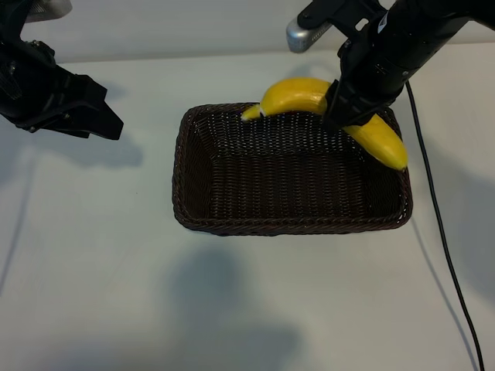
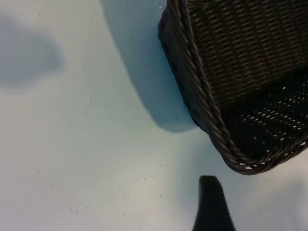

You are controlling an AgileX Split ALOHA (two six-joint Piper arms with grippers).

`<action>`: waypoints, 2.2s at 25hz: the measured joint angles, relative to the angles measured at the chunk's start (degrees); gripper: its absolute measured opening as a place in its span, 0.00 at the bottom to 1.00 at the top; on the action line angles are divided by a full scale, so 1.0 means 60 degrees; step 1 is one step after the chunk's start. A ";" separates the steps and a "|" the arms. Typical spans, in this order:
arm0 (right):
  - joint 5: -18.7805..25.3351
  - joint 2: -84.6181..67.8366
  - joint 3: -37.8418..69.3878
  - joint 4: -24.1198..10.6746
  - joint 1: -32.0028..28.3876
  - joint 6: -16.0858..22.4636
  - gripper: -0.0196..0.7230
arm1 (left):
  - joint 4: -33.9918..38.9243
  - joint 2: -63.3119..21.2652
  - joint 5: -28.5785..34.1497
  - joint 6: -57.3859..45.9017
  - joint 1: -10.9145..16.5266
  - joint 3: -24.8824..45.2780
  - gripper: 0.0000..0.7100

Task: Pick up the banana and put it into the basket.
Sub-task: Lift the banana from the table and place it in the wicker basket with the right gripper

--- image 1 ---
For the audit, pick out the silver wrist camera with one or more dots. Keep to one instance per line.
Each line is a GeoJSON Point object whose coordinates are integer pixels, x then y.
{"type": "Point", "coordinates": [305, 38]}
{"type": "Point", "coordinates": [54, 7]}

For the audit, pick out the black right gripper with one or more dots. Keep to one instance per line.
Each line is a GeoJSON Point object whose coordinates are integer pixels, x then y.
{"type": "Point", "coordinates": [371, 77]}

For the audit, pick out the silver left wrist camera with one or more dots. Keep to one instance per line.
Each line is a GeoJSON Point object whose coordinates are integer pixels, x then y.
{"type": "Point", "coordinates": [54, 7]}

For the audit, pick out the yellow banana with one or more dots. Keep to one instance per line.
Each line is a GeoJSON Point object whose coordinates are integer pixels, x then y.
{"type": "Point", "coordinates": [294, 96]}

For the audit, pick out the dark brown wicker basket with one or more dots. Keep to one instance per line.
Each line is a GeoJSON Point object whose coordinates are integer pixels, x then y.
{"type": "Point", "coordinates": [290, 193]}

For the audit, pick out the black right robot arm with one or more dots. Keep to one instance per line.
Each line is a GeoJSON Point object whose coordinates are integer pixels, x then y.
{"type": "Point", "coordinates": [433, 23]}

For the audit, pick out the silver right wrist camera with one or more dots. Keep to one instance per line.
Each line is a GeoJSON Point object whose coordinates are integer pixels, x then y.
{"type": "Point", "coordinates": [305, 38]}

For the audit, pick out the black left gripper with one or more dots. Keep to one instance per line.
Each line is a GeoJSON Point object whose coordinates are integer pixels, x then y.
{"type": "Point", "coordinates": [35, 92]}

